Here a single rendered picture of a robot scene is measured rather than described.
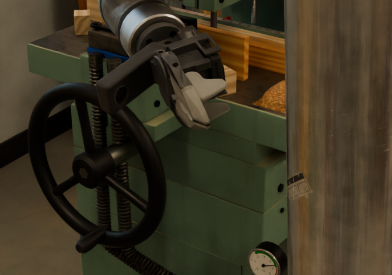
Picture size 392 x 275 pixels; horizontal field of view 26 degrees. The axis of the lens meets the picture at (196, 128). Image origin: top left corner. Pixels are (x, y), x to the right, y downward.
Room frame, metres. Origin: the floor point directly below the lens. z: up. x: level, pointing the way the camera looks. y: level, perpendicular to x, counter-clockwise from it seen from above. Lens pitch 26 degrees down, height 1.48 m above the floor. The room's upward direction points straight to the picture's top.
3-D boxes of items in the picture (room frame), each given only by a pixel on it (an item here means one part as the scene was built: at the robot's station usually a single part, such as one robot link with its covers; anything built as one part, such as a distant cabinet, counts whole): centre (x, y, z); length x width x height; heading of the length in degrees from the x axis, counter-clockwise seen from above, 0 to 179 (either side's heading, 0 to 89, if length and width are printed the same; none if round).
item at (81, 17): (1.61, 0.23, 0.92); 0.04 x 0.03 x 0.04; 7
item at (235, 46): (1.42, 0.00, 0.94); 0.21 x 0.01 x 0.08; 54
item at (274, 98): (1.29, -0.16, 0.91); 0.12 x 0.09 x 0.03; 144
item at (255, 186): (1.59, -0.10, 0.76); 0.57 x 0.45 x 0.09; 144
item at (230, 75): (1.31, -0.04, 0.92); 0.04 x 0.03 x 0.04; 33
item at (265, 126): (1.41, 0.05, 0.87); 0.61 x 0.30 x 0.06; 54
